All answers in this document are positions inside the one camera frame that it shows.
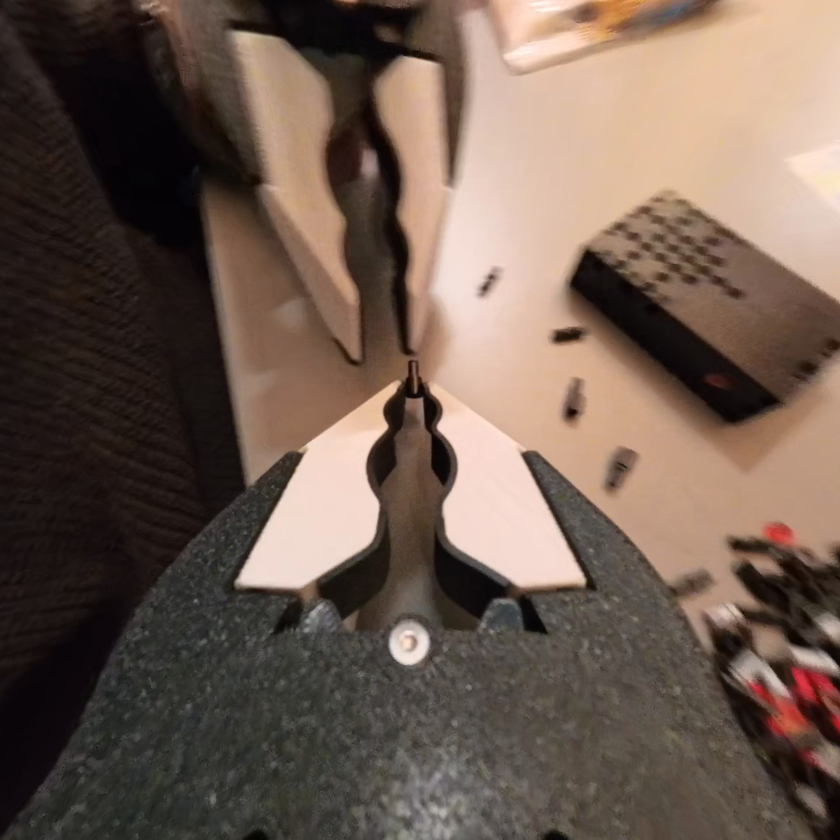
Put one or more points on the small black plastic pin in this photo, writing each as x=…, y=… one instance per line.
x=412, y=379
x=692, y=581
x=574, y=397
x=620, y=466
x=489, y=281
x=568, y=334

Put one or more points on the clear bag of yellow parts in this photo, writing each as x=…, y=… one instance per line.
x=590, y=26

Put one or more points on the person's dark knit sweater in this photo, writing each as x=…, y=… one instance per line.
x=85, y=394

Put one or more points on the black perforated plastic block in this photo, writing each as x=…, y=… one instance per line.
x=702, y=308

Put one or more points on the pile of mixed plastic pins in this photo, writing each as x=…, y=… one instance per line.
x=781, y=643

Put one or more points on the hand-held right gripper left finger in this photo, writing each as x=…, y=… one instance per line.
x=315, y=512

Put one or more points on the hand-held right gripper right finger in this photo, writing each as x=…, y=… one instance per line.
x=505, y=512

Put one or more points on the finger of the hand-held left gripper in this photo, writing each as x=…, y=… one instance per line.
x=295, y=164
x=420, y=197

